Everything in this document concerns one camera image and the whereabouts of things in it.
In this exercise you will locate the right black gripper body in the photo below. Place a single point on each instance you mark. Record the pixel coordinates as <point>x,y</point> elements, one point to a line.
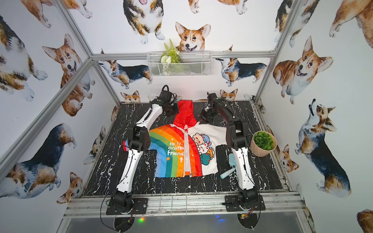
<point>207,115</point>

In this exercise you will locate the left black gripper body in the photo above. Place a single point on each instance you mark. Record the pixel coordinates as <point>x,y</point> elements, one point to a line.
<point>171,108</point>

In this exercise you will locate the rainbow kids hooded jacket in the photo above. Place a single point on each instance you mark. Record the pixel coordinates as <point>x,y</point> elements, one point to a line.
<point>186,147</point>

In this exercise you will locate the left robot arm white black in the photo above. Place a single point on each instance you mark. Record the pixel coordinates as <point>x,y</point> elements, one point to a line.
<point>138,141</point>

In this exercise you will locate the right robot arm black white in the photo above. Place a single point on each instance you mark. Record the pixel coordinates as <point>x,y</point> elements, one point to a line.
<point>237,139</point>

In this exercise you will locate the light blue toy shovel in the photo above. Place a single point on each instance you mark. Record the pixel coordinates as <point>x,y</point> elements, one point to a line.
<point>232,163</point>

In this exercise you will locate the green fern with white flower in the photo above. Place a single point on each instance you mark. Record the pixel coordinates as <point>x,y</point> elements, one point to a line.
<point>169,56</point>

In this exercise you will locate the beige pot green plant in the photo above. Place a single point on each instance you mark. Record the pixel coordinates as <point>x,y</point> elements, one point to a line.
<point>263,143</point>

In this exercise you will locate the white wire wall basket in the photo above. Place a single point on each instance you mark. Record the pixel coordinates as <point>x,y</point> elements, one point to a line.
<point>192,64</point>

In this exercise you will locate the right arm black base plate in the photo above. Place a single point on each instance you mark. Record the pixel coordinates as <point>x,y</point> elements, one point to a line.
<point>232,204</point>

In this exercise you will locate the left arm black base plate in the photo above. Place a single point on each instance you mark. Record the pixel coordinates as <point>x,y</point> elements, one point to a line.
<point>136,206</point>

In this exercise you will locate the aluminium front rail frame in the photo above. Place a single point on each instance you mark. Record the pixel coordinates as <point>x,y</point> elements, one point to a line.
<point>185,205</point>

